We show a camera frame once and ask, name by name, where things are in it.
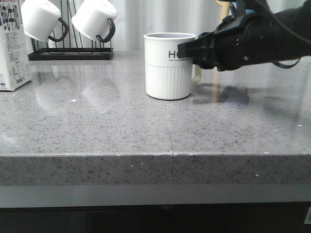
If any black wire mug rack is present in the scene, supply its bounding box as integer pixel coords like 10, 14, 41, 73
28, 0, 114, 61

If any white mug black handle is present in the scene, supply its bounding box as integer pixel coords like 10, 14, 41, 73
71, 0, 117, 43
21, 0, 69, 42

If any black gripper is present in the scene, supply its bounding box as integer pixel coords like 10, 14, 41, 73
177, 13, 277, 71

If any white HOME cup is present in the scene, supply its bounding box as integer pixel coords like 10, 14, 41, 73
143, 32, 202, 100

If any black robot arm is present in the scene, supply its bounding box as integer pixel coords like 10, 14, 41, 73
177, 0, 311, 71

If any wooden mug tree stand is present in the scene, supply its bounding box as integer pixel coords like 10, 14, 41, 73
214, 0, 231, 23

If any white blue milk carton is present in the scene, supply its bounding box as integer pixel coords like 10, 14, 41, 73
0, 0, 32, 91

